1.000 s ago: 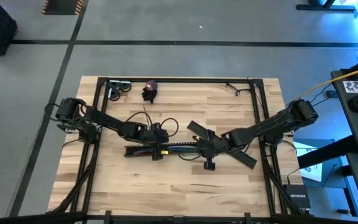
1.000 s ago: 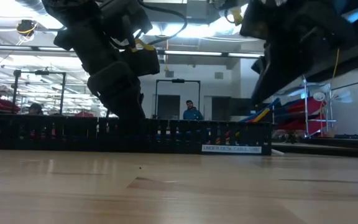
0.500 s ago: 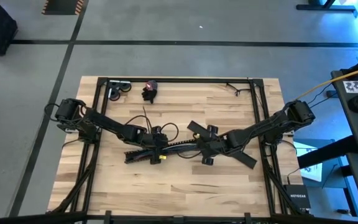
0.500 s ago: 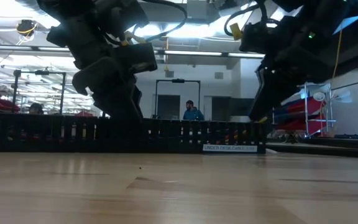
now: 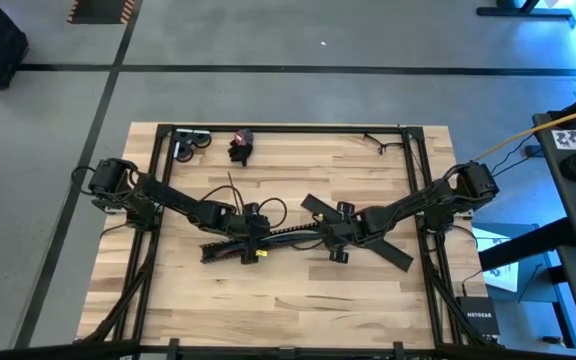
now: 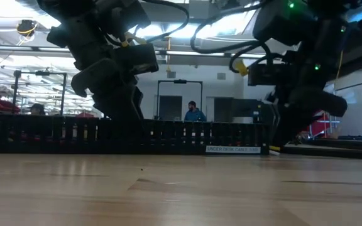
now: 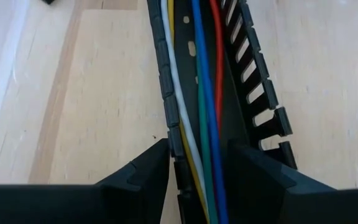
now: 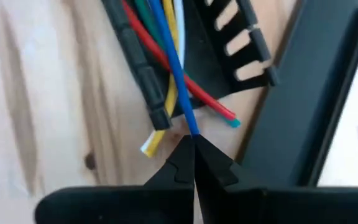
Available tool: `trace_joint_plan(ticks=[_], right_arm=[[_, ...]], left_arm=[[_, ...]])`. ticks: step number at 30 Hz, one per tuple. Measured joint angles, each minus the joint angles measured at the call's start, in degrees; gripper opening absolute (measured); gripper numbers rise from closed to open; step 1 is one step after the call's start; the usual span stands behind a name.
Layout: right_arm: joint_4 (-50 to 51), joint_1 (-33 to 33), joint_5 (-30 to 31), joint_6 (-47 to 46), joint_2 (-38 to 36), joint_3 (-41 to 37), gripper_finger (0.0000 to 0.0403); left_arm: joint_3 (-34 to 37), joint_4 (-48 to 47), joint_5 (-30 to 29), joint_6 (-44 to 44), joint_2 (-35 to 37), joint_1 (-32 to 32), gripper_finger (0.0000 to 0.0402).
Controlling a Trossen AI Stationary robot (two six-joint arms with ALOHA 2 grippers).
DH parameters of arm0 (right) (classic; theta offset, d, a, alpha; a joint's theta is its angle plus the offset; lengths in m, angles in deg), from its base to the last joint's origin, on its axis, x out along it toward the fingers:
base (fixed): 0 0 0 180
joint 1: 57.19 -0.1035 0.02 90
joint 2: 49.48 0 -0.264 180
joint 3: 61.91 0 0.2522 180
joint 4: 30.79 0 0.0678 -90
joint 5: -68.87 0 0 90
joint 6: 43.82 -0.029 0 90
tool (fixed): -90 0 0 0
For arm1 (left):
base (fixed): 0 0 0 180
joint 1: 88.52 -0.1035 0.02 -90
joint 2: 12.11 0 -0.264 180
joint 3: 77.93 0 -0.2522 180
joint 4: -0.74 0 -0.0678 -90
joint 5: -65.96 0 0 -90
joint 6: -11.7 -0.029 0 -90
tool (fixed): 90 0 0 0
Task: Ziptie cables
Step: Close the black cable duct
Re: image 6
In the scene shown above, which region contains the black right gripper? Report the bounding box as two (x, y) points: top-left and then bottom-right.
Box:
(271, 46), (348, 147)

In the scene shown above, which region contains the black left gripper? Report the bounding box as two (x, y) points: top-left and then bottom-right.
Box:
(70, 58), (144, 121)

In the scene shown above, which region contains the slotted black cable raceway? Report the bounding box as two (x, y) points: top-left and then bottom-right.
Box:
(0, 112), (271, 156)

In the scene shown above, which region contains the black raceway cover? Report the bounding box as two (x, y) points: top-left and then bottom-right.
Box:
(280, 143), (362, 161)

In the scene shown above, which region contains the black cabinet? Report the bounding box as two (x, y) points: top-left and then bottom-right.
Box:
(214, 98), (276, 124)

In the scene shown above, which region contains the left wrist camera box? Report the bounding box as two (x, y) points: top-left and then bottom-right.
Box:
(114, 42), (160, 76)

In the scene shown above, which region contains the black gantry frame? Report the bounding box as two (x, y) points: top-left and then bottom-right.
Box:
(156, 79), (204, 122)
(12, 70), (69, 116)

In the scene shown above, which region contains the yellow cable tag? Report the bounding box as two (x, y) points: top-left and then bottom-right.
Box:
(233, 58), (250, 77)
(119, 31), (148, 48)

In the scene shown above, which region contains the black aluminium table frame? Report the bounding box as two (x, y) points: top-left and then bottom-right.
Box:
(337, 134), (362, 142)

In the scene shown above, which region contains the hanging yellow cord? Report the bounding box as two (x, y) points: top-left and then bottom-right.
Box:
(336, 50), (345, 79)

